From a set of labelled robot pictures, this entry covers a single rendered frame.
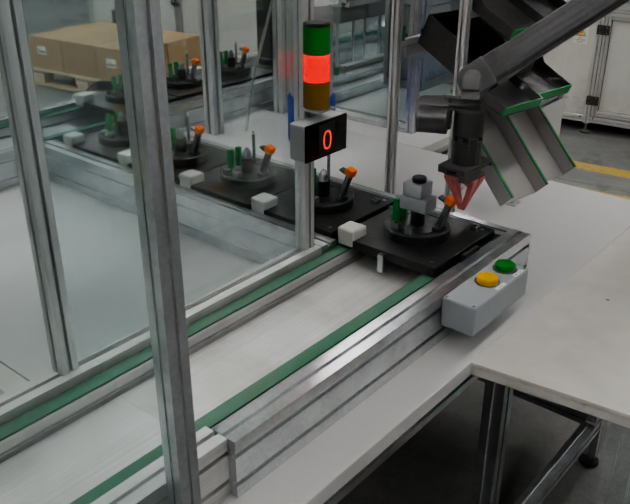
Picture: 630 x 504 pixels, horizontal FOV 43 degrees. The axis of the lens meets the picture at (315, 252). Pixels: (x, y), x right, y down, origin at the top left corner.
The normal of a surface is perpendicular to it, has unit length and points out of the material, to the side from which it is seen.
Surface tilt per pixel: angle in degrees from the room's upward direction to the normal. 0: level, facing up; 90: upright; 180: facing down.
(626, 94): 90
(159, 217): 90
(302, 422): 90
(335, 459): 0
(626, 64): 90
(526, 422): 0
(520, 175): 45
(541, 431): 0
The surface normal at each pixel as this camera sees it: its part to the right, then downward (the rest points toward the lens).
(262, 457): 0.77, 0.28
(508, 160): 0.45, -0.40
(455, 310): -0.64, 0.33
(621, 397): 0.00, -0.90
